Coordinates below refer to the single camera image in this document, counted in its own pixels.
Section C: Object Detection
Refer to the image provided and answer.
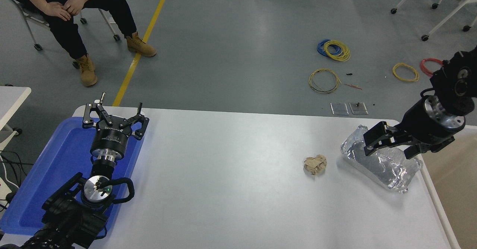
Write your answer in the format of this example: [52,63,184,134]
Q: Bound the clear floor plate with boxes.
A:
[331,103,350,116]
[349,102,369,115]

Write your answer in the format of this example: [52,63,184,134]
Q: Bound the person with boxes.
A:
[0,0,157,87]

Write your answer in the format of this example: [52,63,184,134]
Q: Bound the grey wheeled chair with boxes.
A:
[0,0,121,52]

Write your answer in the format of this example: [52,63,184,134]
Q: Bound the blue wire coil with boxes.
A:
[317,39,338,58]

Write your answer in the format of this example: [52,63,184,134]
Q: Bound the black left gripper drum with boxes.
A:
[91,119,132,157]

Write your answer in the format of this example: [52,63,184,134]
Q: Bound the silver foil tray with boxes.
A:
[340,125,424,193]

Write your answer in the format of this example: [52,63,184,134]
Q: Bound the black floor cables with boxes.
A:
[0,150,35,208]

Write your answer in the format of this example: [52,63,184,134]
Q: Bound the crumpled tan paper ball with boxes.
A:
[303,154,328,176]

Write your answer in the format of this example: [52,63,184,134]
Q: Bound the white side table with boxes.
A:
[0,84,32,152]

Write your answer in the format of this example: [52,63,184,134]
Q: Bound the yellow and dark wire coil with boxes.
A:
[309,69,342,94]

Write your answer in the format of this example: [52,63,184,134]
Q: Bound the large pale bin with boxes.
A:
[420,125,477,249]

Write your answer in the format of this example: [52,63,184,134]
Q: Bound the red wire coil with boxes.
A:
[420,58,444,77]

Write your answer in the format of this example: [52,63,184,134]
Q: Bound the white-framed wheeled chair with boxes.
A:
[390,0,477,42]

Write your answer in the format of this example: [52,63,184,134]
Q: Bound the blue plastic tray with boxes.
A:
[0,117,146,236]

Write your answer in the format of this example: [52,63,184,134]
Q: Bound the thin yellow wire coil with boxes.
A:
[392,63,420,83]

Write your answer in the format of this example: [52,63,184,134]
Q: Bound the white power strip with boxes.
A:
[0,176,13,203]

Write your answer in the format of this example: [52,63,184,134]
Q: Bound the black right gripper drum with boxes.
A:
[399,97,457,153]

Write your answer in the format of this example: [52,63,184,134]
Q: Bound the person's left hand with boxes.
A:
[63,0,87,17]

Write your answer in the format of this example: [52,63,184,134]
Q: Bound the person's right hand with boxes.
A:
[43,1,72,22]

